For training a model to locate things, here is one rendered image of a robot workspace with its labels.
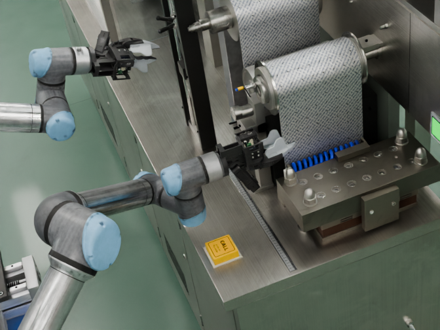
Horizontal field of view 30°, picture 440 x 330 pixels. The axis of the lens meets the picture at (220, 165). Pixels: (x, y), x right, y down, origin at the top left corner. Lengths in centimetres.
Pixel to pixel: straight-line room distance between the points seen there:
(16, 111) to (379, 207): 95
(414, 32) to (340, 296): 73
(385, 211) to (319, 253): 20
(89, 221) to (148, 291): 156
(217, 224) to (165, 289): 112
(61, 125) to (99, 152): 198
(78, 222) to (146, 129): 87
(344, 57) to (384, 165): 30
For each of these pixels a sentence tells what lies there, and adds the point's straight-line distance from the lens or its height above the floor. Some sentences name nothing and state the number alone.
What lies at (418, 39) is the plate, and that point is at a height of 139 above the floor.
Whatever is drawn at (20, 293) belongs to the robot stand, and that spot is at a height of 76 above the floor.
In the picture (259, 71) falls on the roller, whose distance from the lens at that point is 211.
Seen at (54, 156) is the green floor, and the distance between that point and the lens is 416.
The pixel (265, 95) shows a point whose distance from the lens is 210.
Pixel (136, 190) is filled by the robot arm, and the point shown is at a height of 109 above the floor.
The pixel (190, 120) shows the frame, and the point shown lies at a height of 92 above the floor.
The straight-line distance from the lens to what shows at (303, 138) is 219.
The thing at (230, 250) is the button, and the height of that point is 92.
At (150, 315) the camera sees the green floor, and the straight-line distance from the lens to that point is 329.
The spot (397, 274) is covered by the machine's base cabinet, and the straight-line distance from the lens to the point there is 231.
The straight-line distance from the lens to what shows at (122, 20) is 302.
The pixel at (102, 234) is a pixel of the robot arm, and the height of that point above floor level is 124.
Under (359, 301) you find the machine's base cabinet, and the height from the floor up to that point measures 70.
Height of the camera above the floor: 247
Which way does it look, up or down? 40 degrees down
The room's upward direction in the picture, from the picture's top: 10 degrees counter-clockwise
